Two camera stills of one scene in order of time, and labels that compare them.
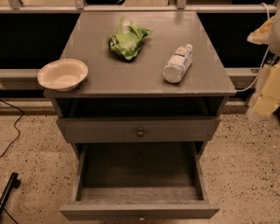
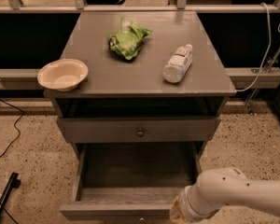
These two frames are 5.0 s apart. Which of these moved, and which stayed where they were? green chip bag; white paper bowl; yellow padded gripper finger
Moved: yellow padded gripper finger
Stayed: green chip bag; white paper bowl
